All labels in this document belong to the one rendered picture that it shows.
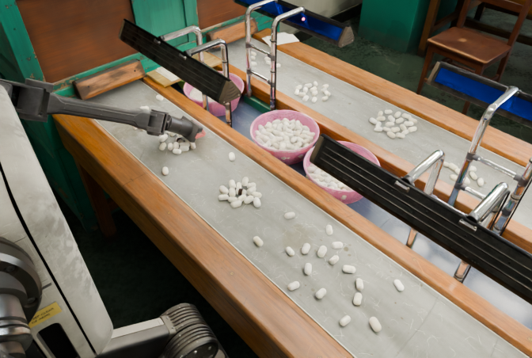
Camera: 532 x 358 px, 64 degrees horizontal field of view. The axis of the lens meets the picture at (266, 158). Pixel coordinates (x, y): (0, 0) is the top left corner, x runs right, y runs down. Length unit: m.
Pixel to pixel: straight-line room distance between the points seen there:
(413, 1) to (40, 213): 3.65
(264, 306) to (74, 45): 1.27
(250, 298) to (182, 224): 0.32
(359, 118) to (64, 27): 1.20
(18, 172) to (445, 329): 1.02
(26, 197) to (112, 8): 1.50
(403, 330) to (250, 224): 0.52
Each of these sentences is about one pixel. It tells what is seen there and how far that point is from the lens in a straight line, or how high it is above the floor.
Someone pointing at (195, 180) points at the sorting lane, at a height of 0.74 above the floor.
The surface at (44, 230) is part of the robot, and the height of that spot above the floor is 1.41.
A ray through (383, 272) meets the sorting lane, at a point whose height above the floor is 0.74.
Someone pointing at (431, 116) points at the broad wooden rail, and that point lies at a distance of 1.85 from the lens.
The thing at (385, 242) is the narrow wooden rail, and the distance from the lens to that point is 1.30.
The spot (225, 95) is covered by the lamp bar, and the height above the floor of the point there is 1.07.
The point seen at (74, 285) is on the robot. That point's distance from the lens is 0.57.
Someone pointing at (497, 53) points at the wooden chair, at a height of 0.46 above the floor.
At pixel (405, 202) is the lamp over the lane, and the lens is 0.97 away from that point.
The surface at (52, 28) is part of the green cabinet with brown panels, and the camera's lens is 1.85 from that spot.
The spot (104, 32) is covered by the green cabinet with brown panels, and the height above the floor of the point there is 1.00.
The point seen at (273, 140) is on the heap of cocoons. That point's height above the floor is 0.74.
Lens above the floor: 1.75
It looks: 41 degrees down
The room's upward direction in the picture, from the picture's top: straight up
